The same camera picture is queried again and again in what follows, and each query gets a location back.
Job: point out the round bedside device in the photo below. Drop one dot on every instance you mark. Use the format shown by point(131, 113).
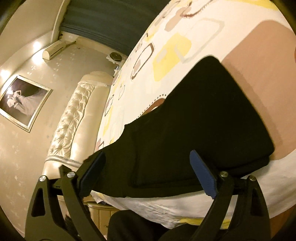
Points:
point(114, 57)

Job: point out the cream tufted headboard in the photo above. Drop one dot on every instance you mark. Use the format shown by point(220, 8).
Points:
point(75, 137)

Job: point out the framed wall photograph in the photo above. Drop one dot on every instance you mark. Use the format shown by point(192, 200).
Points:
point(21, 101)

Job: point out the white wall air conditioner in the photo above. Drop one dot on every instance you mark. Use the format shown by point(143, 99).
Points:
point(55, 48)

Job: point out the black pants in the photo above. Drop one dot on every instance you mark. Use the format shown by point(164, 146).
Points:
point(206, 112)

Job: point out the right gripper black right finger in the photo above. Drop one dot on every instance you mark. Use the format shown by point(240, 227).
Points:
point(238, 210)

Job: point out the cream bedside cabinet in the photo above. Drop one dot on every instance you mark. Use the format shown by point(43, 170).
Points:
point(101, 214)

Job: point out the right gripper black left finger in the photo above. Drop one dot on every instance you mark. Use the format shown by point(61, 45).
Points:
point(45, 220)

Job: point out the dark green curtain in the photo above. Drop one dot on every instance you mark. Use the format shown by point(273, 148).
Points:
point(118, 24)

